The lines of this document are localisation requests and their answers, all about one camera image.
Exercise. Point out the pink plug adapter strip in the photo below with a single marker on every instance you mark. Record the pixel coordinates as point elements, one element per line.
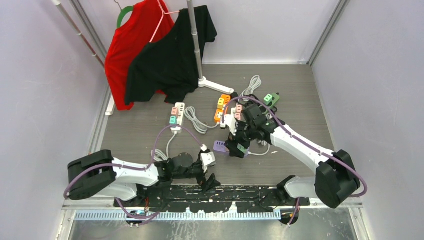
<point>174,111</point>

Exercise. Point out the pink clothes hanger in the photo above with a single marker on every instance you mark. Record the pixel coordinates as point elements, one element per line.
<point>163,13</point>

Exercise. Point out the red t-shirt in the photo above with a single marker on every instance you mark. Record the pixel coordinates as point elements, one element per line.
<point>128,41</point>

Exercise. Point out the purple power strip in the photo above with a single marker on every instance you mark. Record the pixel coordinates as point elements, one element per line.
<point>219,147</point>

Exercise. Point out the dark green power strip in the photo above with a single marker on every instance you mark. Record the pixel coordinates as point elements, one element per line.
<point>272,105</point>

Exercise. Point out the green clothes hanger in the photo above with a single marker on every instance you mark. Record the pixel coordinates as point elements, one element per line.
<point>123,12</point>

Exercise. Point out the light green plug adapter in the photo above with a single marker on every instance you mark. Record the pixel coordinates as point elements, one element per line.
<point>268,99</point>

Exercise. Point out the black t-shirt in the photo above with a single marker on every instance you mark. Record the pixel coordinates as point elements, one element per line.
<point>168,65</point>

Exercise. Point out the orange power strip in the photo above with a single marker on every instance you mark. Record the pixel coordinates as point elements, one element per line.
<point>221,104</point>

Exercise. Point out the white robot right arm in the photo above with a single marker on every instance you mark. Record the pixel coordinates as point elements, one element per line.
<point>335,178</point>

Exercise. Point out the white power strip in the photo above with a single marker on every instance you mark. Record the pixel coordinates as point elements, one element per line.
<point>236,112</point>
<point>181,106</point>

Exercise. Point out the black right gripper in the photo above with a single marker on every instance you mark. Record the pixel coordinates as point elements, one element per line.
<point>232,144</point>

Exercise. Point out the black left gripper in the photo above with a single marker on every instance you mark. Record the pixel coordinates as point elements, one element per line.
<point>211,182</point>

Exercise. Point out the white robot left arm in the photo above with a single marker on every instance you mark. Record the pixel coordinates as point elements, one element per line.
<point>102,174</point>

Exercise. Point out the teal plug adapter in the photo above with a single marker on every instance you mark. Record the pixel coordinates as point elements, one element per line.
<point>173,120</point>

